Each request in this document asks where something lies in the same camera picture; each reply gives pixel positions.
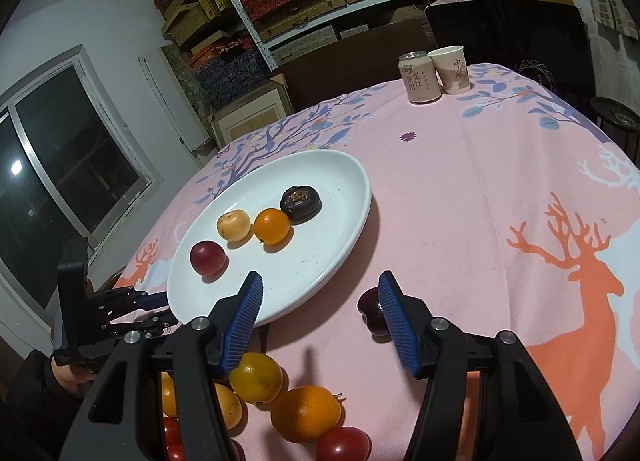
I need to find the white oval plate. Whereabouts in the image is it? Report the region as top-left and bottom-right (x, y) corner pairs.
(166, 150), (372, 327)

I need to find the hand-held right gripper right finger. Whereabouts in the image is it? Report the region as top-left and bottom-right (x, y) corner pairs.
(377, 270), (583, 461)

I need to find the orange with dark stem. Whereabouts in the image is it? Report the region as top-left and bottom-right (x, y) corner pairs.
(229, 352), (284, 404)

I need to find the black flat panel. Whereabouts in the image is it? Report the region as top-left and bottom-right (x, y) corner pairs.
(425, 0), (598, 96)

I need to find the person's left forearm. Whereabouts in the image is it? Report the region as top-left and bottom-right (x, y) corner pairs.
(0, 348), (91, 461)

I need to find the printed paper cup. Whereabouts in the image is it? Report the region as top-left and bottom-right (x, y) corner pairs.
(428, 45), (472, 96)

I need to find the red apple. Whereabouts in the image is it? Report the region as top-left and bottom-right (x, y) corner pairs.
(357, 287), (391, 338)

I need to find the black round object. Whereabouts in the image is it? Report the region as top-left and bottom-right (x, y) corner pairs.
(590, 96), (640, 129)

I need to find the white leaning board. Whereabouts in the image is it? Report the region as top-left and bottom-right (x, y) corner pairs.
(137, 56), (211, 156)

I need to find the beige drink can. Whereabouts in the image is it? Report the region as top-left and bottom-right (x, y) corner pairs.
(398, 51), (443, 104)

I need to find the dark brown board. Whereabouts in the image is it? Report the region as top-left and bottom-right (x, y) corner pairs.
(270, 23), (436, 112)

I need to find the yellow round fruit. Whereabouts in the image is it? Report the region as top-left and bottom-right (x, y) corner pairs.
(212, 383), (244, 431)
(216, 209), (251, 243)

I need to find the small orange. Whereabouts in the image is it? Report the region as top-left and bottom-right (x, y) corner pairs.
(253, 208), (292, 245)
(160, 372), (179, 418)

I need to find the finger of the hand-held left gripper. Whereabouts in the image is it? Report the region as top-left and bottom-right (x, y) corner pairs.
(107, 313), (179, 339)
(107, 287), (170, 314)

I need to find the dark brown round fruit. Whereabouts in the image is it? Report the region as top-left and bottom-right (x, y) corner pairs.
(279, 186), (322, 219)

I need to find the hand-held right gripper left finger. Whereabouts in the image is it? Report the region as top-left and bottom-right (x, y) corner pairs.
(65, 271), (264, 461)

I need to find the pink printed tablecloth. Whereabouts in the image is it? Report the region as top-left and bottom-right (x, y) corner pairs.
(112, 62), (640, 461)

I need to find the large orange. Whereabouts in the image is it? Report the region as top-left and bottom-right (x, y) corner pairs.
(270, 385), (343, 444)

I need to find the stack of blue patterned boxes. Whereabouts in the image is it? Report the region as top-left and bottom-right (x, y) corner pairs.
(190, 36), (273, 109)

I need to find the person's left hand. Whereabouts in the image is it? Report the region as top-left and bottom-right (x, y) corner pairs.
(50, 353), (98, 394)

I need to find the dark glass sliding window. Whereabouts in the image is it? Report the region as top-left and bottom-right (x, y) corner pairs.
(0, 46), (166, 342)

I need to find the red plum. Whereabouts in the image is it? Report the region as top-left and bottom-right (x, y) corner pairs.
(190, 240), (229, 278)

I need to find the white metal shelf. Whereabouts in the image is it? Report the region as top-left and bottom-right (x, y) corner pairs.
(200, 0), (571, 66)

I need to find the light wooden framed picture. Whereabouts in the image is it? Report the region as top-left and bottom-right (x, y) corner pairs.
(210, 76), (293, 149)

